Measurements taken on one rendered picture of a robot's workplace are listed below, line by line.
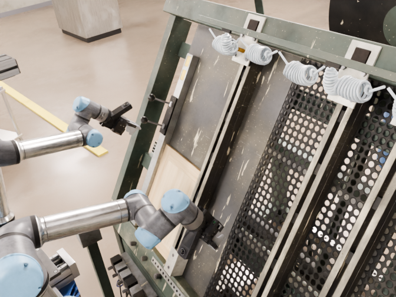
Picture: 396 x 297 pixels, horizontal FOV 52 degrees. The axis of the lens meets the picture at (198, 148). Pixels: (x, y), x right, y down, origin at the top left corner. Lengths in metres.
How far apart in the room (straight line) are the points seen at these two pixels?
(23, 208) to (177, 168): 2.49
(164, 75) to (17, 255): 1.38
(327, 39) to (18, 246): 1.09
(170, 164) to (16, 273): 1.13
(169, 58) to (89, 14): 6.47
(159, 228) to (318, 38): 0.80
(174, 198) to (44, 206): 3.04
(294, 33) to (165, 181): 0.99
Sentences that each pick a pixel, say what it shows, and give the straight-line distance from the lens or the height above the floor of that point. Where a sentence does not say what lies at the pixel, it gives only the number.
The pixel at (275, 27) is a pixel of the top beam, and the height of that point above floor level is 1.94.
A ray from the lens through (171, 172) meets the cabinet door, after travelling 2.03.
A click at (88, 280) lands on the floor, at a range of 3.32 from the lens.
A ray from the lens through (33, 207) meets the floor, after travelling 4.21.
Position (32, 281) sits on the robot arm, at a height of 1.62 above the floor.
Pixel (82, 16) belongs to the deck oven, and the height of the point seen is 0.53.
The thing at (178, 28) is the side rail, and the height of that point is 1.79.
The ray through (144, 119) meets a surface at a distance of 2.04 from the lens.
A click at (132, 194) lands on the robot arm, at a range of 1.34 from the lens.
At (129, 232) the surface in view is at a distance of 2.28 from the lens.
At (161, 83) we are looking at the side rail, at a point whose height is 1.52.
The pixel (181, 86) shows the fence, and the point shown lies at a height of 1.58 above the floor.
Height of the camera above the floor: 2.39
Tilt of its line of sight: 32 degrees down
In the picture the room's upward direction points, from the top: 7 degrees counter-clockwise
